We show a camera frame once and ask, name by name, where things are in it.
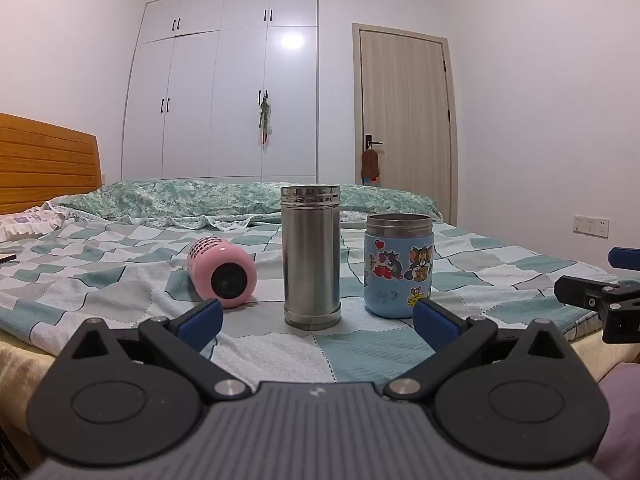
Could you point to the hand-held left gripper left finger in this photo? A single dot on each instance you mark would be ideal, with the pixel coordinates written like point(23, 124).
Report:
point(201, 324)

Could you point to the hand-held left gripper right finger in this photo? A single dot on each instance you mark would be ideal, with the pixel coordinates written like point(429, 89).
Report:
point(434, 324)

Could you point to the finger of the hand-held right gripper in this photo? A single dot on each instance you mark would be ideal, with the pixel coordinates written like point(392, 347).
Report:
point(622, 258)
point(582, 290)

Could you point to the pink bottle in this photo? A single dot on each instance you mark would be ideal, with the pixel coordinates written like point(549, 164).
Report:
point(225, 275)

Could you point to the blue cartoon cup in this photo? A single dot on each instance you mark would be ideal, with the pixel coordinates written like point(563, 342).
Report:
point(395, 280)

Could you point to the stainless steel cup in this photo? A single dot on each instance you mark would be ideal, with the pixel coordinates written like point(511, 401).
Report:
point(310, 260)

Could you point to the checked bed blanket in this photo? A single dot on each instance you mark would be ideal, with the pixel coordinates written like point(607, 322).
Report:
point(100, 270)

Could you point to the green floral quilt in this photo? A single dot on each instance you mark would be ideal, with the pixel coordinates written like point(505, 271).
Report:
point(200, 200)

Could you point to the pink cloth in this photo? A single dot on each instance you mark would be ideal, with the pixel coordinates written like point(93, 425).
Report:
point(622, 410)

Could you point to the brown hanging pouch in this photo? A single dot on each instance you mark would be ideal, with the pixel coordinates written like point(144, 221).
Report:
point(370, 165)

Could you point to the yellow bed sheet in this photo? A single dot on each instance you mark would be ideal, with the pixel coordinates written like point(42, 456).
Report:
point(20, 385)

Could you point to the light wooden door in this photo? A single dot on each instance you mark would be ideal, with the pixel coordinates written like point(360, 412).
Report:
point(405, 125)

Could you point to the floral pillow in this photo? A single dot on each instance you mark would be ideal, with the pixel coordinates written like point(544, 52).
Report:
point(25, 222)

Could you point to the dark flat phone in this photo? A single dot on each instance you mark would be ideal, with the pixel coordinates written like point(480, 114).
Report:
point(6, 258)

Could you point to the green hanging ornament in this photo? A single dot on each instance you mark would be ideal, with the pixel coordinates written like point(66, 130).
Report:
point(264, 115)

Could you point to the wooden headboard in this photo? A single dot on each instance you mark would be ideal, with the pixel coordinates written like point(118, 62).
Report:
point(45, 165)

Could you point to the white wardrobe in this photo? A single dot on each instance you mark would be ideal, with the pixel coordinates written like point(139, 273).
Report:
point(220, 85)

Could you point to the white wall socket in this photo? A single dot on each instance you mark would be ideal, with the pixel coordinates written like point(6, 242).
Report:
point(591, 225)

